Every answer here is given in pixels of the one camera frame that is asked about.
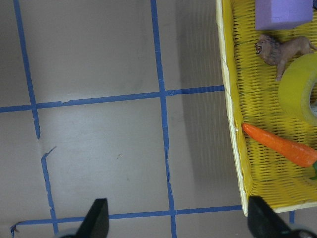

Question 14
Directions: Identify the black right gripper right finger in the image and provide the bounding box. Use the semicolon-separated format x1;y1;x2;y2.
247;196;292;238

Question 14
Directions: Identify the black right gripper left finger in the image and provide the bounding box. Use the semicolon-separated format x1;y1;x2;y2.
74;198;109;238

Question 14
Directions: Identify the yellow tape roll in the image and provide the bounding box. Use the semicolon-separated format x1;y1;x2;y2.
278;54;317;126

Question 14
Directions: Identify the orange toy carrot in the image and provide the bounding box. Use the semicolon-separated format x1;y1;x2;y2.
242;123;317;180

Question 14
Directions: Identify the yellow woven basket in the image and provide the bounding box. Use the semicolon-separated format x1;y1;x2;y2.
216;0;317;214

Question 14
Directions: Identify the brown lion toy figure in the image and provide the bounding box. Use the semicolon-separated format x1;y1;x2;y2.
255;34;317;81

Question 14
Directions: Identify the purple foam cube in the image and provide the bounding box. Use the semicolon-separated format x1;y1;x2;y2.
255;0;313;30

